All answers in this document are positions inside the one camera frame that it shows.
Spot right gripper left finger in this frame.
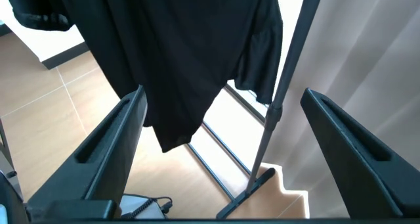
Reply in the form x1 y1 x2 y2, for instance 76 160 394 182
27 85 149 220

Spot beige curtain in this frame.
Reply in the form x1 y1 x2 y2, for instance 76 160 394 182
262 0 420 219

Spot black garment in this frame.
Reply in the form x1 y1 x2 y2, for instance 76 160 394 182
58 0 284 154

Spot black clothes rack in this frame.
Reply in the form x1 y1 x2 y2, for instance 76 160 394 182
186 0 326 220

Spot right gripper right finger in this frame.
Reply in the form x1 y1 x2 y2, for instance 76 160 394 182
299 87 420 219

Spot black shorts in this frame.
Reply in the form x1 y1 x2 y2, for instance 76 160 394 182
5 0 75 32

